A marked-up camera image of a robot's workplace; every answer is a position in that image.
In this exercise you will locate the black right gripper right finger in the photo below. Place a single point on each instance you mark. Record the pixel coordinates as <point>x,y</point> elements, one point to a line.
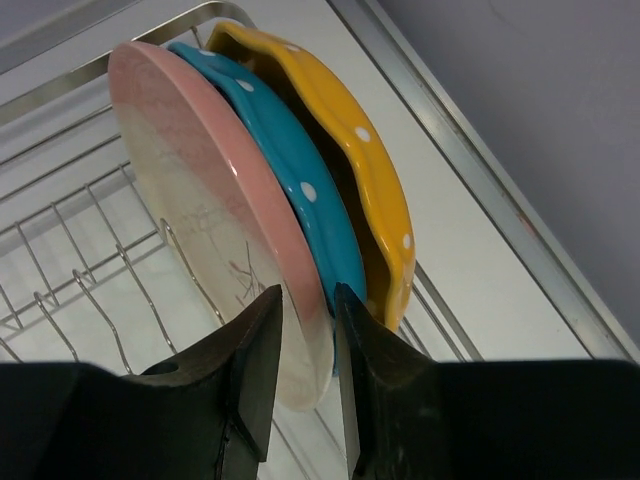
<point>407,416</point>

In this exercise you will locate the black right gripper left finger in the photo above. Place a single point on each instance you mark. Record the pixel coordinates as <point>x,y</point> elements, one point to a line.
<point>204,413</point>

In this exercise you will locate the pink and cream plate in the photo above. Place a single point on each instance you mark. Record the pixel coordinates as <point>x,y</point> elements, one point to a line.
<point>200,172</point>

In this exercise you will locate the yellow polka dot plate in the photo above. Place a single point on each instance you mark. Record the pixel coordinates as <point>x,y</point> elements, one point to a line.
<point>353,151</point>

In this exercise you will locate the blue polka dot plate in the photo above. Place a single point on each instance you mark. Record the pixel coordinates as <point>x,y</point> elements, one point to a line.
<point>296,164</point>

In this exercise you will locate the wire dish rack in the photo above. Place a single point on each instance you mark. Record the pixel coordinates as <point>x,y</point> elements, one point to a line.
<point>86,274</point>

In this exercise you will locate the aluminium edge rail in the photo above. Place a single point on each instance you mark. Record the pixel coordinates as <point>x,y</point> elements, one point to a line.
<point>485,259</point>

